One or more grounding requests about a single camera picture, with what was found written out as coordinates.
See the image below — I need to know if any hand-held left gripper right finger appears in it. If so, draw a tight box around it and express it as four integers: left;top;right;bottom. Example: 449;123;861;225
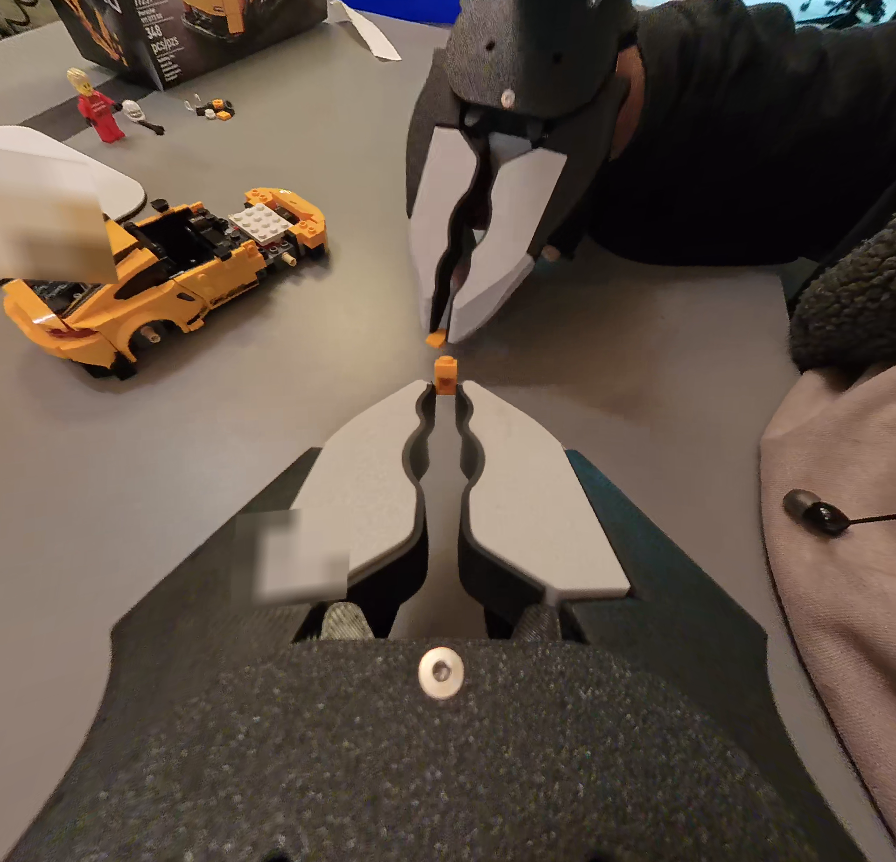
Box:
456;378;631;640

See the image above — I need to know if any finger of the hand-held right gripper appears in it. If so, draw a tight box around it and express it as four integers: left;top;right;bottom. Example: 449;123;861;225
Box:
447;133;569;347
408;126;492;333

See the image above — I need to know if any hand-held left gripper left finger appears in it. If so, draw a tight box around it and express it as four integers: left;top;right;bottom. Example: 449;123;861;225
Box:
293;379;431;640

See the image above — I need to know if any person's right forearm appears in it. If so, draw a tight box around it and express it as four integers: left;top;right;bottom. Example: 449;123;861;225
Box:
588;0;896;264

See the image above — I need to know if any orange lego car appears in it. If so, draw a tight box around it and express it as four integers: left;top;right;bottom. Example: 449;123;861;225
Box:
2;187;330;380

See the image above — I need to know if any lego set box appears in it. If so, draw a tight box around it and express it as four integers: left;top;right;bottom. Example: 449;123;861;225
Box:
31;0;330;92

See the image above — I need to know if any red lego minifigure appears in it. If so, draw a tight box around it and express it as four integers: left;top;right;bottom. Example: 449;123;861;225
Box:
66;68;127;144

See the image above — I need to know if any person's right hand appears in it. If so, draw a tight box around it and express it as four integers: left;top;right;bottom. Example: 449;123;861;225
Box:
541;45;646;263

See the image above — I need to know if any black earphone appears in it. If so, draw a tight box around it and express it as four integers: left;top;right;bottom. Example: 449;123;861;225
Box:
783;489;896;537

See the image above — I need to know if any white book stand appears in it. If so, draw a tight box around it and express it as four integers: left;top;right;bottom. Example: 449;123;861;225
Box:
0;126;147;223

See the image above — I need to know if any person's beige hoodie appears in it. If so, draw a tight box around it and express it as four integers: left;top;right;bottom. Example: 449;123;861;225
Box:
759;365;896;835

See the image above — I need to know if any person's dark fleece jacket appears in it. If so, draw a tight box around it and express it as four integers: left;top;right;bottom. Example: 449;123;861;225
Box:
790;215;896;373

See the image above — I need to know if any black tape strip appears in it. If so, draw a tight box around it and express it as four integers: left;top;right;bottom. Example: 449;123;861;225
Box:
21;70;141;144

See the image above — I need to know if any black coiled cable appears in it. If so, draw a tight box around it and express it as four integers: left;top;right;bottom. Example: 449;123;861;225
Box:
0;0;44;37

